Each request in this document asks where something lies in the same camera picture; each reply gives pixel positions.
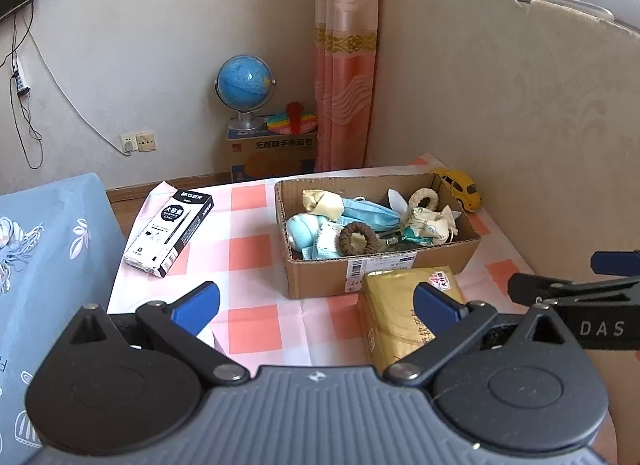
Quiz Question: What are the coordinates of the pink checked tablecloth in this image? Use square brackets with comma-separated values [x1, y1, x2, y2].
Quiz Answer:
[107, 152, 536, 371]

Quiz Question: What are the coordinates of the beige drawstring sachet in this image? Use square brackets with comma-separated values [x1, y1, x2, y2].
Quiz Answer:
[400, 205, 459, 246]

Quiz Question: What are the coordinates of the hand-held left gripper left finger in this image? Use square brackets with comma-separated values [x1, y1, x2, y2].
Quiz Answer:
[67, 281, 249, 388]

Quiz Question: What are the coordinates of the white and blue round toy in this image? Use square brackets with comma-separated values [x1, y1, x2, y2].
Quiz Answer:
[286, 212, 331, 251]

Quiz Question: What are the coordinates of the pink patterned curtain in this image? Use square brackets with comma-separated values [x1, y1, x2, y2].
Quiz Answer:
[312, 0, 383, 173]

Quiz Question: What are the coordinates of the black cable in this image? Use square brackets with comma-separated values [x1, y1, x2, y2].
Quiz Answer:
[0, 10, 44, 170]

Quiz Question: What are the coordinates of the white cable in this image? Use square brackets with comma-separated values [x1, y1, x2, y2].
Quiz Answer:
[25, 25, 128, 153]

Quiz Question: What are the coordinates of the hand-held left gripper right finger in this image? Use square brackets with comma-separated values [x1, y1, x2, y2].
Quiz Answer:
[384, 282, 576, 388]

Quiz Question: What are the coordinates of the white power strip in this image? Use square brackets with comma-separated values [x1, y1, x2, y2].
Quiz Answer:
[12, 58, 29, 97]

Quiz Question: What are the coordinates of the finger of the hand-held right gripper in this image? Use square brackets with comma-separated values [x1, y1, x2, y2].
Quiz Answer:
[591, 251, 640, 276]
[507, 272, 640, 306]

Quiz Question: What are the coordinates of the blue globe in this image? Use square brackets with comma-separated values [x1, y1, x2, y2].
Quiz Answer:
[215, 54, 277, 133]

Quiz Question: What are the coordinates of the gold tissue pack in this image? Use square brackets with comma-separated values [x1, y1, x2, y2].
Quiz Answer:
[356, 265, 468, 371]

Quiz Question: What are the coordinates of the blue face mask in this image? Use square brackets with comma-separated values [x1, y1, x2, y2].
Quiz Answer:
[342, 196, 402, 232]
[301, 222, 342, 261]

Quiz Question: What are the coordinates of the blue sofa cover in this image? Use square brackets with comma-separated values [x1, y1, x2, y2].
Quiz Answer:
[0, 172, 128, 465]

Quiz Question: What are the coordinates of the yellow toy car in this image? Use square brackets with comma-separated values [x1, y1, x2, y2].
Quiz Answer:
[430, 168, 483, 212]

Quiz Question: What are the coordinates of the black and white pen box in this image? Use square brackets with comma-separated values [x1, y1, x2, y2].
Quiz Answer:
[123, 188, 215, 278]

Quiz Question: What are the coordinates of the brown cardboard box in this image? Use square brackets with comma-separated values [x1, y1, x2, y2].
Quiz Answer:
[274, 172, 482, 300]

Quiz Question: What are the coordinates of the cream scrunchie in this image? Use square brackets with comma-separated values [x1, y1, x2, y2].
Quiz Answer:
[407, 188, 441, 212]

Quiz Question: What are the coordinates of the printed cardboard carton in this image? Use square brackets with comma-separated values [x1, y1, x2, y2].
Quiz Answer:
[222, 124, 319, 184]

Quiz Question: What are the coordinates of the rainbow pop toy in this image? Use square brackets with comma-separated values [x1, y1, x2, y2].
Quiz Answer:
[266, 112, 319, 135]

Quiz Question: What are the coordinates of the floral fabric pouch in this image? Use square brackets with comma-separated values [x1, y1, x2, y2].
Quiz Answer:
[401, 226, 431, 247]

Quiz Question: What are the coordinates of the brown scrunchie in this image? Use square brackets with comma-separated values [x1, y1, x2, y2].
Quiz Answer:
[338, 222, 380, 257]

